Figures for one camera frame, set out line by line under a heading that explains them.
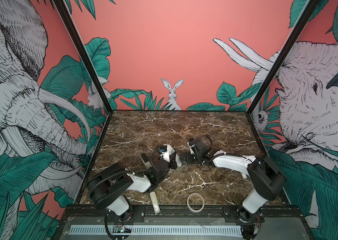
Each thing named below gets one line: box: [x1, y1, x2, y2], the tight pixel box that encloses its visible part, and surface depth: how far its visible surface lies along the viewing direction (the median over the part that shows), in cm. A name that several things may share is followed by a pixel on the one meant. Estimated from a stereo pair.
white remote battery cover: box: [149, 191, 161, 215], surface depth 76 cm
